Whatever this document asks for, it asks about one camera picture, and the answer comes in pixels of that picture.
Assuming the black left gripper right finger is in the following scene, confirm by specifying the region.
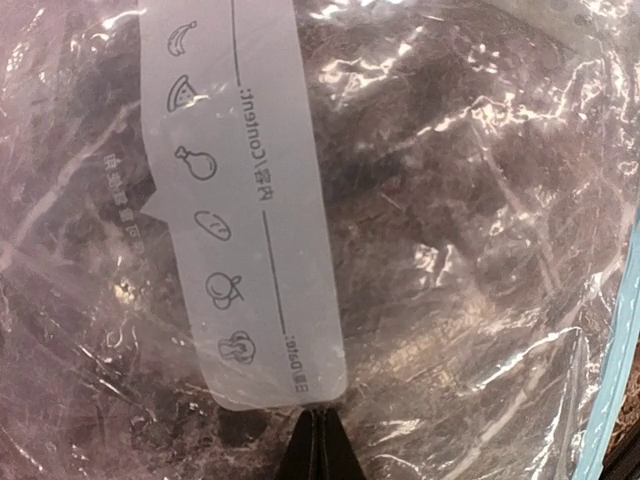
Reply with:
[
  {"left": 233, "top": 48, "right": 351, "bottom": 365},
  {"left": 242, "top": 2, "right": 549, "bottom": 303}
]
[{"left": 316, "top": 408, "right": 366, "bottom": 480}]

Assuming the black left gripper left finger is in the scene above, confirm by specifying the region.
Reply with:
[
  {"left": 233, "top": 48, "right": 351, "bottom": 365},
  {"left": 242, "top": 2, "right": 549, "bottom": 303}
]
[{"left": 275, "top": 410, "right": 316, "bottom": 480}]

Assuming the clear zip top bag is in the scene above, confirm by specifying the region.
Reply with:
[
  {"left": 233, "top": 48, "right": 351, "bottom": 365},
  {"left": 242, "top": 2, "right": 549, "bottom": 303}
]
[{"left": 1, "top": 1, "right": 639, "bottom": 479}]

